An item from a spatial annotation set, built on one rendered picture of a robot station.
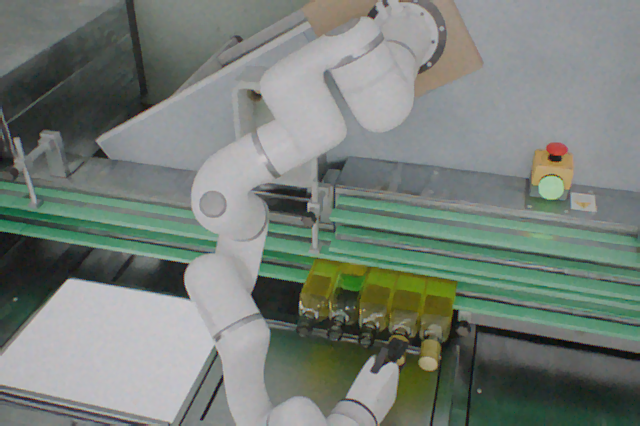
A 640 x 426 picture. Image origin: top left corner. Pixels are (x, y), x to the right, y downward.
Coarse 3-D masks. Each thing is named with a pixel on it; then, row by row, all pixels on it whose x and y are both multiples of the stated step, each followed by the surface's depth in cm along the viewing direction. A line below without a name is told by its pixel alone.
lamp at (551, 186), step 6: (546, 174) 130; (552, 174) 129; (540, 180) 131; (546, 180) 129; (552, 180) 128; (558, 180) 128; (540, 186) 129; (546, 186) 128; (552, 186) 128; (558, 186) 128; (540, 192) 130; (546, 192) 129; (552, 192) 129; (558, 192) 128; (552, 198) 130
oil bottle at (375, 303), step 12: (372, 276) 134; (384, 276) 134; (396, 276) 134; (372, 288) 131; (384, 288) 131; (360, 300) 129; (372, 300) 128; (384, 300) 128; (360, 312) 127; (372, 312) 126; (384, 312) 126; (360, 324) 128; (384, 324) 127
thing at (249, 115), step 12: (240, 84) 135; (252, 84) 134; (240, 96) 138; (240, 108) 139; (252, 108) 144; (264, 108) 144; (240, 120) 140; (252, 120) 146; (264, 120) 146; (240, 132) 141; (300, 168) 148; (312, 168) 141; (276, 180) 145; (288, 180) 145; (300, 180) 145
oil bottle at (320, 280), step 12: (324, 264) 137; (336, 264) 137; (312, 276) 134; (324, 276) 134; (336, 276) 135; (312, 288) 131; (324, 288) 131; (300, 300) 130; (312, 300) 129; (324, 300) 129; (300, 312) 131; (324, 312) 130
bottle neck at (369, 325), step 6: (366, 324) 125; (372, 324) 125; (360, 330) 125; (366, 330) 124; (372, 330) 124; (360, 336) 123; (366, 336) 122; (372, 336) 123; (360, 342) 124; (366, 342) 124; (372, 342) 123
